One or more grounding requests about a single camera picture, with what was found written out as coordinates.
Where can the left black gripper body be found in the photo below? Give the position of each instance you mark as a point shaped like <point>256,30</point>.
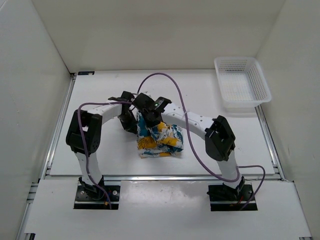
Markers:
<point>129,114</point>

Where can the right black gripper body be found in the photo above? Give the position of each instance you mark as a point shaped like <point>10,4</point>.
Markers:
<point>143,112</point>

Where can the patterned white shorts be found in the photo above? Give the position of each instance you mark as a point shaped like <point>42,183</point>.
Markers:
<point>162,140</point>

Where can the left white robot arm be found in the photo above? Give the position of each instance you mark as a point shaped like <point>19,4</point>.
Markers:
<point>84,137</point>

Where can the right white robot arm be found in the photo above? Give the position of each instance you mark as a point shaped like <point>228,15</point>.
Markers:
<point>219,142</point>

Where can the white plastic basket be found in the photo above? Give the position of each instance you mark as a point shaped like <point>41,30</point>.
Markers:
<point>242,83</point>

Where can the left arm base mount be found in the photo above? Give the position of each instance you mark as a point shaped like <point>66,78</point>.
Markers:
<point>88,200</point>

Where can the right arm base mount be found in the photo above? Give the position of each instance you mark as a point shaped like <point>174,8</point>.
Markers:
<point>221,201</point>

